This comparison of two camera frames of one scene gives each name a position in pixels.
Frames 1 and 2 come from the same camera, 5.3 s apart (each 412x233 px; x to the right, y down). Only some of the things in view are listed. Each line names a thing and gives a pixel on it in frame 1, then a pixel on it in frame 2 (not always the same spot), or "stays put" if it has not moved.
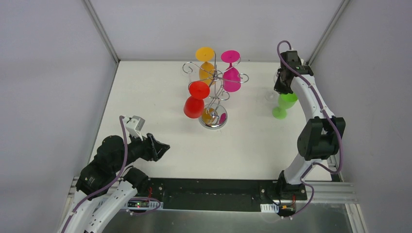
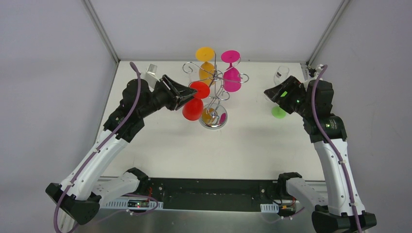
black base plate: (215, 194) stays put
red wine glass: (194, 105) stays put
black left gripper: (151, 147) -> (171, 93)
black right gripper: (283, 76) -> (281, 96)
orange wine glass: (206, 69) stays put
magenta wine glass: (231, 77) stays put
